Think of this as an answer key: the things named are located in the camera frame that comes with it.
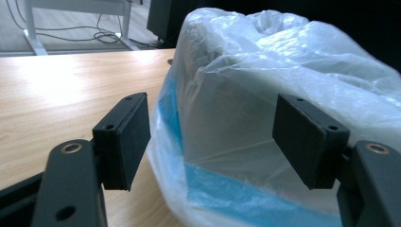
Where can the white plastic bag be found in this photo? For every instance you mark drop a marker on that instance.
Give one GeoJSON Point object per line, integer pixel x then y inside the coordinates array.
{"type": "Point", "coordinates": [283, 56]}

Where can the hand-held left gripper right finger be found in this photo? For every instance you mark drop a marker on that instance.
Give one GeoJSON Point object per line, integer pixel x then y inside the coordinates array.
{"type": "Point", "coordinates": [309, 142]}

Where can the white-framed desk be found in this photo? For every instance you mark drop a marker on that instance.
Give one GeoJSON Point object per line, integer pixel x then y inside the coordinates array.
{"type": "Point", "coordinates": [78, 5]}

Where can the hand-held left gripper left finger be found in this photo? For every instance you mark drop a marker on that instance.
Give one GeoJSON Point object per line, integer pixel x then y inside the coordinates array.
{"type": "Point", "coordinates": [126, 142]}

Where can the black computer tower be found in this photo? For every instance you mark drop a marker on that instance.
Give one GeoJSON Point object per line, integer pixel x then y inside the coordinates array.
{"type": "Point", "coordinates": [162, 17]}

